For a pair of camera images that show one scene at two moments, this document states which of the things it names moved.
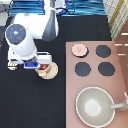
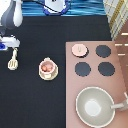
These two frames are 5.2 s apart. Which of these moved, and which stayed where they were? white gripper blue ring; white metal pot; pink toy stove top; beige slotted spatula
Moved: white gripper blue ring
Stayed: beige slotted spatula; pink toy stove top; white metal pot
